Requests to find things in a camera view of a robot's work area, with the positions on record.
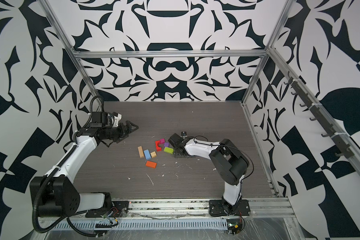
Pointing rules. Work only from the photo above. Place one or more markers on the aluminium frame crossbar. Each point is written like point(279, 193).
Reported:
point(168, 54)

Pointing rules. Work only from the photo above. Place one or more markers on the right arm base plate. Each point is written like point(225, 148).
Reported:
point(220, 208)

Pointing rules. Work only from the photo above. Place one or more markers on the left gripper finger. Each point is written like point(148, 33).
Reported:
point(131, 127)
point(127, 133)

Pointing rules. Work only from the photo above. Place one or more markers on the green wood block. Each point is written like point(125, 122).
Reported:
point(169, 150)

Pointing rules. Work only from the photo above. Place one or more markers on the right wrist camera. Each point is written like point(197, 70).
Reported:
point(184, 134)

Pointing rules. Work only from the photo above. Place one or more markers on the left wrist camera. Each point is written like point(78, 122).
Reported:
point(105, 120)

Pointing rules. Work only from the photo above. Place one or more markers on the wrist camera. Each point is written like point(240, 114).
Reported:
point(184, 134)
point(105, 120)

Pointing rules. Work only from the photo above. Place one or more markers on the wall hook rack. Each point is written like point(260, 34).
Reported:
point(322, 116)

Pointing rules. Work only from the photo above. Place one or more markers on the blue wood block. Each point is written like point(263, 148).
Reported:
point(147, 154)

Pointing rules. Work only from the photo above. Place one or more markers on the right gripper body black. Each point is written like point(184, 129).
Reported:
point(177, 150)

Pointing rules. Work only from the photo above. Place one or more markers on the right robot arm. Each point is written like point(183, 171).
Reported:
point(229, 161)

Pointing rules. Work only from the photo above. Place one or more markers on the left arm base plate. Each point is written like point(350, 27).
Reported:
point(114, 210)

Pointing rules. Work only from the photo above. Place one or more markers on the small natural wood cube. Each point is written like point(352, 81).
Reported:
point(153, 154)

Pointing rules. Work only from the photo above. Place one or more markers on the aluminium front rail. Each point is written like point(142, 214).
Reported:
point(169, 209)

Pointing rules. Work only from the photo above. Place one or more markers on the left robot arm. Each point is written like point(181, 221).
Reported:
point(54, 195)

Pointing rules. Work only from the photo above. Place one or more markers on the natural wood block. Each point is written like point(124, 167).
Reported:
point(141, 152)

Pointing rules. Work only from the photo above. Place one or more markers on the red arch wood block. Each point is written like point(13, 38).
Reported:
point(158, 147)

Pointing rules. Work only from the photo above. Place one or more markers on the white slotted cable duct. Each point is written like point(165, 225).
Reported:
point(150, 224)

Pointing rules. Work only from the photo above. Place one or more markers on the green circuit board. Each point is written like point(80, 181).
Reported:
point(235, 226)

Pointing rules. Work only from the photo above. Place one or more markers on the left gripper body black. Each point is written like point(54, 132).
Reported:
point(116, 132)

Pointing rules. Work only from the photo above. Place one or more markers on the orange wood block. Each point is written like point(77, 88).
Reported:
point(151, 164)

